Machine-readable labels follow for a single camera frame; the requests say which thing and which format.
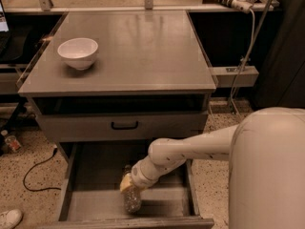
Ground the clear plastic water bottle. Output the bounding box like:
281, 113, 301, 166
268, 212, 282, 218
122, 165, 142, 214

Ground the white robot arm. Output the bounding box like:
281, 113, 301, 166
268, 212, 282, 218
120, 107, 305, 229

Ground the open grey lower drawer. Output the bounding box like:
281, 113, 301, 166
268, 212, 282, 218
39, 141, 214, 229

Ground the grey drawer cabinet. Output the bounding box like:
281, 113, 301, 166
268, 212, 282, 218
19, 10, 216, 157

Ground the small bottle on floor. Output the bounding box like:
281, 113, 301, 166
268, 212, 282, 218
1, 130, 21, 153

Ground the white shoe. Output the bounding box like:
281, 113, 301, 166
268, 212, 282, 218
0, 209, 23, 229

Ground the white ceramic bowl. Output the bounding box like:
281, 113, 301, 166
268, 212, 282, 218
57, 37, 98, 71

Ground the dark cabinet at right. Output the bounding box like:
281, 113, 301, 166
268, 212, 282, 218
251, 0, 305, 109

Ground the white emergency stop button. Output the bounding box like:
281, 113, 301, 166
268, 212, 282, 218
232, 0, 253, 13

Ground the black cable on floor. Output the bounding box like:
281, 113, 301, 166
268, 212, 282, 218
22, 146, 62, 193

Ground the grey drawer with black handle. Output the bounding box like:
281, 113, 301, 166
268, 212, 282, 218
37, 112, 208, 142

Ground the white cable on floor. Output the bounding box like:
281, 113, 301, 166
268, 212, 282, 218
208, 8, 256, 132

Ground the grey metal side bracket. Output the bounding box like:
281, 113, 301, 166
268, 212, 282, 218
210, 66, 259, 88

